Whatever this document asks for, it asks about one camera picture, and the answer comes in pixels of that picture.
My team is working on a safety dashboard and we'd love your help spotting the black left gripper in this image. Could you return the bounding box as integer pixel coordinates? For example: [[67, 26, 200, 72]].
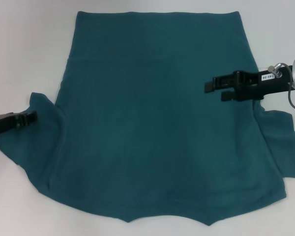
[[0, 110, 38, 135]]

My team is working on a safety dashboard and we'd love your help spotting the teal blue shirt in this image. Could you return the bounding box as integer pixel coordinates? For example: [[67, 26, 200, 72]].
[[0, 10, 295, 226]]

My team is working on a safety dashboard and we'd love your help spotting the silver round connector plug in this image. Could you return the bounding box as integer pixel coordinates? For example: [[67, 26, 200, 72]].
[[267, 62, 283, 79]]

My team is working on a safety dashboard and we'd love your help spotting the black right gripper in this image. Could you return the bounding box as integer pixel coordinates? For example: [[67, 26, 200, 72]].
[[204, 65, 295, 102]]

